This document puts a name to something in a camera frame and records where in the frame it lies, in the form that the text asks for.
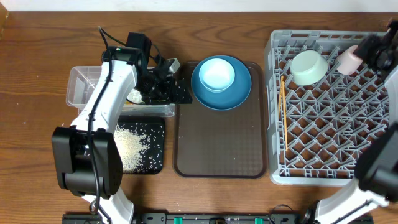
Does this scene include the black rectangular waste tray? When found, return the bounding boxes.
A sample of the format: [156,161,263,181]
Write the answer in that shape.
[67,113,165,177]

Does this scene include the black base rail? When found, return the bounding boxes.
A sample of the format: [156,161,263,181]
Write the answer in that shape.
[62,213,299,224]

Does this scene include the pink paper cup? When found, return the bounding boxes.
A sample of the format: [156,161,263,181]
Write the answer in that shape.
[336,45,363,75]

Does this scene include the mint green bowl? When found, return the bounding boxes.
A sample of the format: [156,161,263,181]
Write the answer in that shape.
[290,50,328,86]

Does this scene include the grey plastic dishwasher rack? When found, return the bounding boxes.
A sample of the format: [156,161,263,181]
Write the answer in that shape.
[264,30,390,186]

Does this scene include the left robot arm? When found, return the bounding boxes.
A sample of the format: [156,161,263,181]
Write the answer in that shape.
[52,32,192,223]

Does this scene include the clear plastic waste bin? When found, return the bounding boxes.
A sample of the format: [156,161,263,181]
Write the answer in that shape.
[66,66,175,117]

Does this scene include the dark blue plate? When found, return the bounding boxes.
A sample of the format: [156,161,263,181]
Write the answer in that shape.
[191,55,252,110]

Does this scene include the light blue bowl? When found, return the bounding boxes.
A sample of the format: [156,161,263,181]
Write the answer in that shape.
[199,58,235,93]

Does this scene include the white rice pile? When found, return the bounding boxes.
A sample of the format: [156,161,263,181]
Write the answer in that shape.
[114,120,165,174]

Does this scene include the brown plastic serving tray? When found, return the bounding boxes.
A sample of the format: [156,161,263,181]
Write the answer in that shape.
[173,62,267,179]

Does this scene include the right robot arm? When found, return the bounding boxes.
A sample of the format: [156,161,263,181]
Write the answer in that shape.
[301,20,397,223]

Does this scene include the white tissue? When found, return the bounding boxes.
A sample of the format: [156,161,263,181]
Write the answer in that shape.
[126,89,144,105]

